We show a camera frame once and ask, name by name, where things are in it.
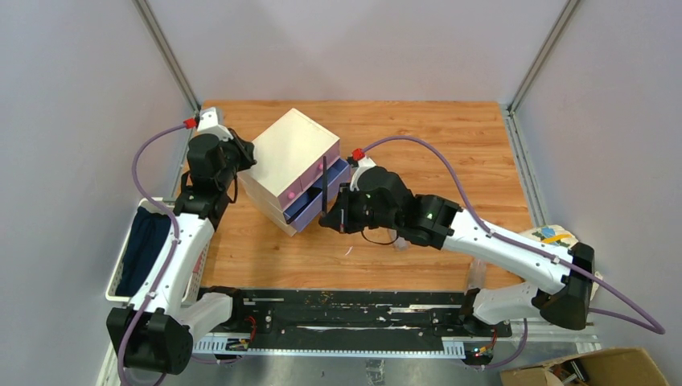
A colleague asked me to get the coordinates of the dark blue cloth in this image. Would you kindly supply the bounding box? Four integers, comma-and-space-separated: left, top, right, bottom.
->
117, 207, 171, 297

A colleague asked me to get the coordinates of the cardboard box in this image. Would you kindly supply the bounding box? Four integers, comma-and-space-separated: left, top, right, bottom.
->
500, 347, 669, 385

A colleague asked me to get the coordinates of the purple drawer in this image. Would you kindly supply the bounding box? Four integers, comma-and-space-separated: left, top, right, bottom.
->
283, 159, 351, 232

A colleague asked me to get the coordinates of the white mini drawer cabinet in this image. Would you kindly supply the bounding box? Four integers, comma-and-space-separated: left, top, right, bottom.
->
239, 109, 340, 236

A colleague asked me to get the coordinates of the white perforated basket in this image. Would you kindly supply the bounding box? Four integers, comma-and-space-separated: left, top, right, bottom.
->
105, 229, 210, 307

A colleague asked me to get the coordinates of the printed cream cloth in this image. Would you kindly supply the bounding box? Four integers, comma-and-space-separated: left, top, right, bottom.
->
519, 224, 604, 294

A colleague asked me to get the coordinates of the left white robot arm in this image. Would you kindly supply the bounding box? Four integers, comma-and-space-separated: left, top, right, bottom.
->
106, 133, 257, 377

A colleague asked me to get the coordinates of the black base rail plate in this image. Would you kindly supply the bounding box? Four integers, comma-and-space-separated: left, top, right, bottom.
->
194, 289, 512, 364

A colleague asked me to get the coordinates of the pink drawer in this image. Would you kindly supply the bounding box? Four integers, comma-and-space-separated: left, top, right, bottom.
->
277, 179, 303, 211
300, 142, 340, 190

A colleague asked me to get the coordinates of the small clear bottle black cap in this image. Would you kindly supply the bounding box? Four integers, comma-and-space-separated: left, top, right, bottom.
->
393, 236, 409, 251

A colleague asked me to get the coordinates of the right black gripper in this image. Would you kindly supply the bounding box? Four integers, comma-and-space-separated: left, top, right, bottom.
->
323, 182, 401, 234

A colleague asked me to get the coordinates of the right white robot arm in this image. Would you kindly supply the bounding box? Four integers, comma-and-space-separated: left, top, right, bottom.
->
318, 166, 594, 336

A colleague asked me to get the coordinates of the purple cable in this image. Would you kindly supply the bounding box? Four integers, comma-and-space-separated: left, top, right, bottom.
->
351, 135, 667, 372
117, 117, 244, 386

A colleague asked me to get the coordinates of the white slotted cable duct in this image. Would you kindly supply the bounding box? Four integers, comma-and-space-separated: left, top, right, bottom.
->
189, 333, 467, 358

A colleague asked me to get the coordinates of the thin black makeup brush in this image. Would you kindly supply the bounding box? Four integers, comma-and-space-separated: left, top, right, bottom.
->
321, 156, 328, 217

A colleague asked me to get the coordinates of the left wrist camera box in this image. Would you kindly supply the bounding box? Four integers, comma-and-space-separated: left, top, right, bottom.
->
196, 107, 234, 142

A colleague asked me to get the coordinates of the clear square bottle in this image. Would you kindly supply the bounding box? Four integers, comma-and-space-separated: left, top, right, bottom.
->
466, 258, 487, 292

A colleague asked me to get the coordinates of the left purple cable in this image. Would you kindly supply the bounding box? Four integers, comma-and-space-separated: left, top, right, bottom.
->
117, 117, 244, 386

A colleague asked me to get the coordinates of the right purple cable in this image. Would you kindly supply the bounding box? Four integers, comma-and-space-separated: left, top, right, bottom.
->
351, 135, 667, 372

